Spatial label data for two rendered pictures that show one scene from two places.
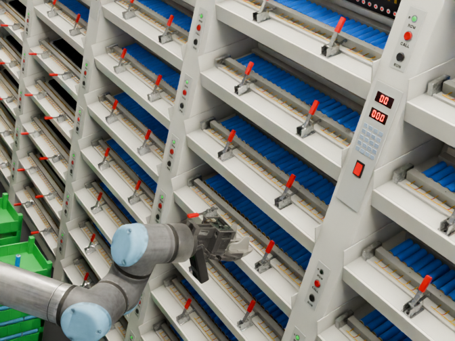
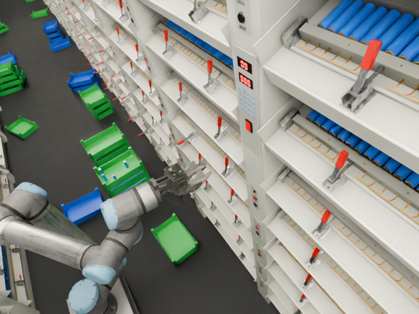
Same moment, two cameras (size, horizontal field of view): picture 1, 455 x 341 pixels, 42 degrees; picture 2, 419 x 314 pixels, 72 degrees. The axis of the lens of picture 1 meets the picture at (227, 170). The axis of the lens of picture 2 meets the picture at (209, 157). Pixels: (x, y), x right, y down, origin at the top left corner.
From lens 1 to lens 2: 77 cm
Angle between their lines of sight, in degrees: 27
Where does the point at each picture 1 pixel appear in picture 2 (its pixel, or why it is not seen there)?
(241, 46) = not seen: hidden behind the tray
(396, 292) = (307, 213)
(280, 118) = (196, 75)
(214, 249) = (176, 190)
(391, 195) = (280, 146)
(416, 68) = (258, 28)
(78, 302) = (86, 266)
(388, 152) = (265, 112)
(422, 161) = not seen: hidden behind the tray
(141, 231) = (111, 207)
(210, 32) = (136, 10)
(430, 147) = not seen: hidden behind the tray
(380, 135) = (253, 99)
